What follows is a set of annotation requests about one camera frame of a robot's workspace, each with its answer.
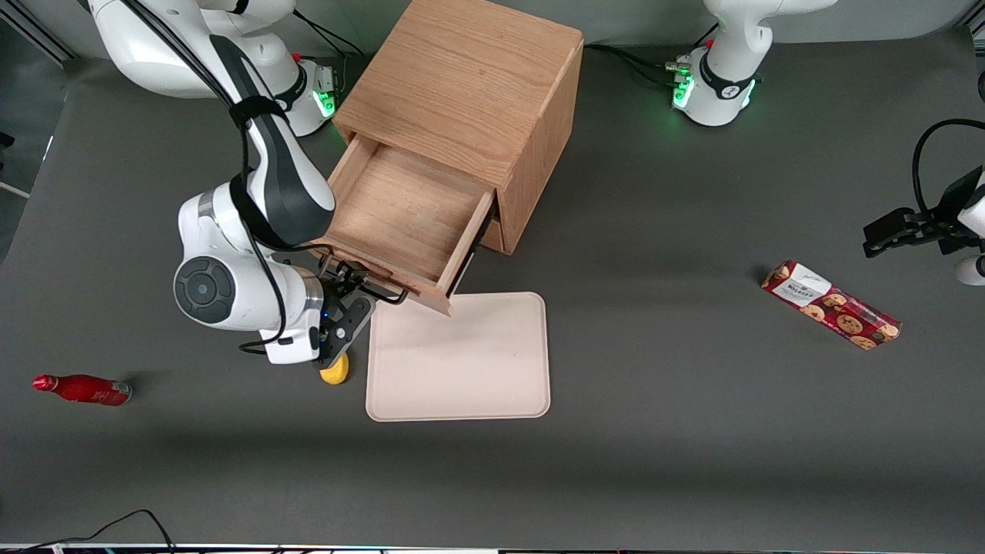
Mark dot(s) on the oak wooden drawer cabinet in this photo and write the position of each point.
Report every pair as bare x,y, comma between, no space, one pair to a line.
477,77

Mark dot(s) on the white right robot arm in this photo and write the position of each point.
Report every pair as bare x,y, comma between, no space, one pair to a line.
231,300

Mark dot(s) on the aluminium frame rail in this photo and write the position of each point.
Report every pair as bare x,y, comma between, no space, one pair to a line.
46,42

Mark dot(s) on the red bottle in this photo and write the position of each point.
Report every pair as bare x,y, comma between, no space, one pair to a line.
85,389

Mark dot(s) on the yellow lemon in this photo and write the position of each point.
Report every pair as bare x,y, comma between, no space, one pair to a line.
336,376

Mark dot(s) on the beige rectangular tray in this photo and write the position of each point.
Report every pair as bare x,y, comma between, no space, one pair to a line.
462,362

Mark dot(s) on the red tartan cookie box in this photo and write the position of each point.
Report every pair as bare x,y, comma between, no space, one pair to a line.
835,308

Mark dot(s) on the dark grey table mat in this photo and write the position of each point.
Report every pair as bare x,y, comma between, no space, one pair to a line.
654,462

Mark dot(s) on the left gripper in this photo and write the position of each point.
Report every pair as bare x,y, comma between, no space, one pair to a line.
948,215

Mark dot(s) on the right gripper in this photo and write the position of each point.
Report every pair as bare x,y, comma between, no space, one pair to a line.
339,282

